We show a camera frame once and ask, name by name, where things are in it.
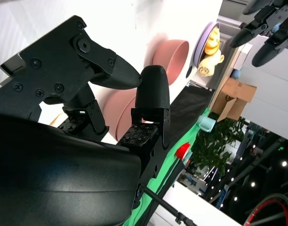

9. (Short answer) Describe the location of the black tripod rod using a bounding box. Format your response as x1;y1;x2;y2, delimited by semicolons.
141;187;199;226

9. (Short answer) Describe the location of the beige bread toy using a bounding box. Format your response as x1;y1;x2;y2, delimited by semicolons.
197;52;226;77

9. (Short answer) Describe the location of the yellow plush toy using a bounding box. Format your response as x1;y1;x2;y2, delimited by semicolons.
204;27;224;57

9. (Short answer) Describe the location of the red and black wheel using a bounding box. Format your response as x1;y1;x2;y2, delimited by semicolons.
242;193;288;226

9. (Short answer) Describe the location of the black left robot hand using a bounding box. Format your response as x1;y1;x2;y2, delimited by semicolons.
228;0;288;68

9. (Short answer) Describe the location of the pink plastic bowl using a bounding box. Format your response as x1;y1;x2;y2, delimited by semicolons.
146;39;190;85
114;98;158;142
103;90;137;136

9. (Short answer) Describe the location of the purple plate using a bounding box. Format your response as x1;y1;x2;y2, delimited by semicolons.
193;21;222;69

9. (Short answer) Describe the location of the green leafy plant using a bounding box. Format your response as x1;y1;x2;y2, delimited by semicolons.
193;112;248;180

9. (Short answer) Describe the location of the green cloth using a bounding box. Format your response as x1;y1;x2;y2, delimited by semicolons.
124;107;212;226

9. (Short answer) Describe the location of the brown cardboard box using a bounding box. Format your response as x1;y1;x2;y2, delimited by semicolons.
211;77;257;122

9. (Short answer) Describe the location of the mint green cup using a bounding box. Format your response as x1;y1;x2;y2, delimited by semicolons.
197;115;216;133

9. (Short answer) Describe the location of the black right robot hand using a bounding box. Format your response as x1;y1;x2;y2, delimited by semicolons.
0;15;171;226

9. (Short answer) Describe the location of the black backdrop cloth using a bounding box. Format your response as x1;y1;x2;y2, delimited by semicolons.
166;86;215;153

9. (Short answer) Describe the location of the white box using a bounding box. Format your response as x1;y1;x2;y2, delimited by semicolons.
235;43;253;71

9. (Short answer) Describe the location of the grey wood-edged board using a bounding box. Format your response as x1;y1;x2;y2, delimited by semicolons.
208;43;241;113

